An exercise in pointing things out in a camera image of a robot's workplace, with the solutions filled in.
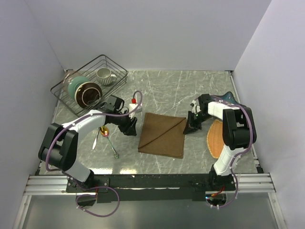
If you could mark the brown ceramic bowl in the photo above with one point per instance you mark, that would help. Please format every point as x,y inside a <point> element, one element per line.
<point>87,93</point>

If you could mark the striped ceramic mug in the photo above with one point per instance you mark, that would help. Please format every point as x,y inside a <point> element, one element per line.
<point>105,76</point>

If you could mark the brown cloth napkin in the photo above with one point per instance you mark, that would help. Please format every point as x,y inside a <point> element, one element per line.
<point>162,135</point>

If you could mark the blue star-shaped dish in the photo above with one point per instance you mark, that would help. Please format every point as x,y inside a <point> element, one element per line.
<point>227,97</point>

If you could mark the silver fork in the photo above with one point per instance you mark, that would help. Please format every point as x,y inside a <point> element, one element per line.
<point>96,138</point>

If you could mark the clear glass jar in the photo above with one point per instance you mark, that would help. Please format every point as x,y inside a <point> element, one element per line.
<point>68,77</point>

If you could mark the iridescent spoon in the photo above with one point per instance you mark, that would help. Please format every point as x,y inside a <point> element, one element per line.
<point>105,133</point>

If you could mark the aluminium frame rail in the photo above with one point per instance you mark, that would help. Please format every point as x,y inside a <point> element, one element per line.
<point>244,183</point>

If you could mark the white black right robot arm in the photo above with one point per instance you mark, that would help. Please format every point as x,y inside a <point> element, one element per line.
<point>238,131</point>

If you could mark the green ceramic bowl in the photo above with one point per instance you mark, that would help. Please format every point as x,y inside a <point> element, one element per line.
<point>75,83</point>

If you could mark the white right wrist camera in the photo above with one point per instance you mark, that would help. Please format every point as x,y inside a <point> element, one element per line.
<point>195,106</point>

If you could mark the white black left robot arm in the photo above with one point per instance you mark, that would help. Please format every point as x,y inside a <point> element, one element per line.
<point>60,144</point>

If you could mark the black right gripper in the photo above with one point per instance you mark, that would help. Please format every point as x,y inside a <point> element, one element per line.
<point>190,126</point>

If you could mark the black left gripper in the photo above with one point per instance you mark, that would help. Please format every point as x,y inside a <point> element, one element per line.
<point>129,128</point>

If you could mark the orange woven placemat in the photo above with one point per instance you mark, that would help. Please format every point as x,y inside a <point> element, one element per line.
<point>215,141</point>

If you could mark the black wire dish rack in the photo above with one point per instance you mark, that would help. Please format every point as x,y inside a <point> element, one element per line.
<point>89,70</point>

